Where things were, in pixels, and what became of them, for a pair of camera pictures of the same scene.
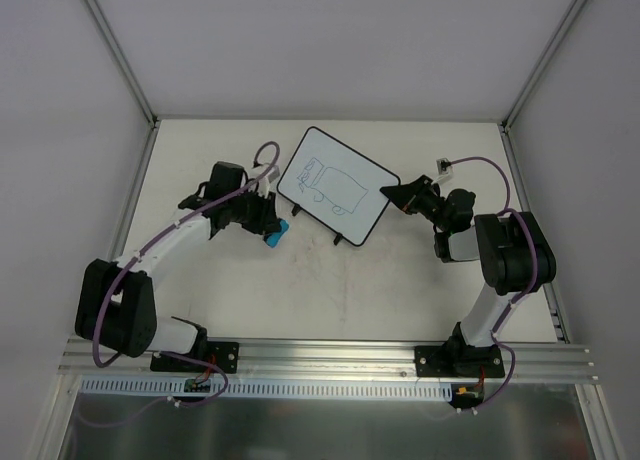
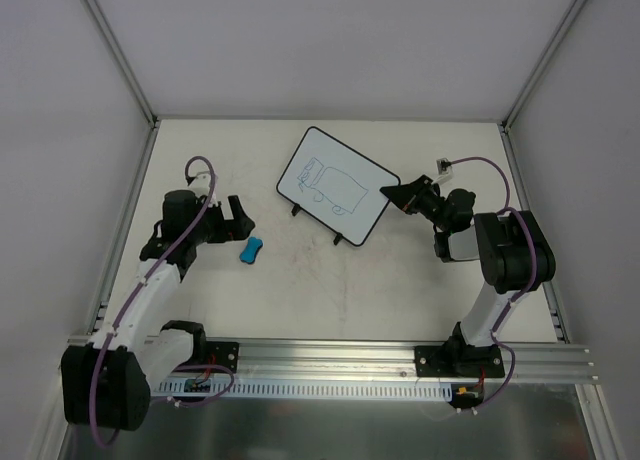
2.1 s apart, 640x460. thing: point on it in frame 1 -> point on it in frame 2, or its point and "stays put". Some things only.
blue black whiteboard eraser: x=272 y=238 -> x=249 y=253
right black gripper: x=413 y=199 stays put
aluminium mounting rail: x=343 y=362 stays put
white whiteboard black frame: x=337 y=185 stays put
